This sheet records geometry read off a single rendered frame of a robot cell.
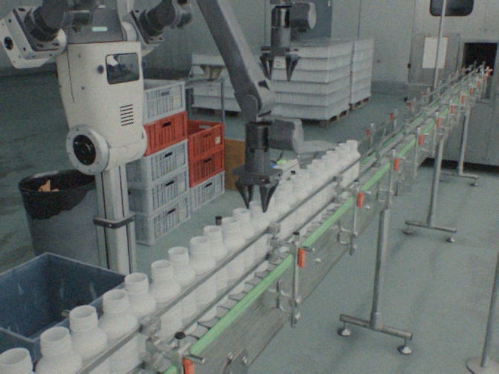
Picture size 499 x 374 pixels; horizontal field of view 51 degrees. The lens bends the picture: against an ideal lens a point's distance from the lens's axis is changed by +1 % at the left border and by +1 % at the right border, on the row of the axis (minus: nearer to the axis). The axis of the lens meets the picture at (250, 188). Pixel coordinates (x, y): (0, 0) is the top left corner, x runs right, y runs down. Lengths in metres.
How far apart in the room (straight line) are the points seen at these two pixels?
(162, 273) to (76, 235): 2.36
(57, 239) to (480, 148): 4.22
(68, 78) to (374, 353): 1.91
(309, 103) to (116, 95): 6.38
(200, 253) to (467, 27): 4.96
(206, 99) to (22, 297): 7.49
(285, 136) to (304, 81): 6.77
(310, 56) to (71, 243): 5.32
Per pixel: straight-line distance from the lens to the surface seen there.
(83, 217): 3.23
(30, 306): 1.58
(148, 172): 3.65
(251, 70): 1.12
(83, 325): 0.81
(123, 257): 1.82
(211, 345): 1.05
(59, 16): 1.40
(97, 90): 1.59
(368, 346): 2.80
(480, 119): 5.80
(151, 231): 3.80
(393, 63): 11.55
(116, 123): 1.63
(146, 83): 4.20
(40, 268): 1.57
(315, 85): 7.82
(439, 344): 2.91
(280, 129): 1.11
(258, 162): 1.14
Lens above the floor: 1.58
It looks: 18 degrees down
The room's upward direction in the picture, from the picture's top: straight up
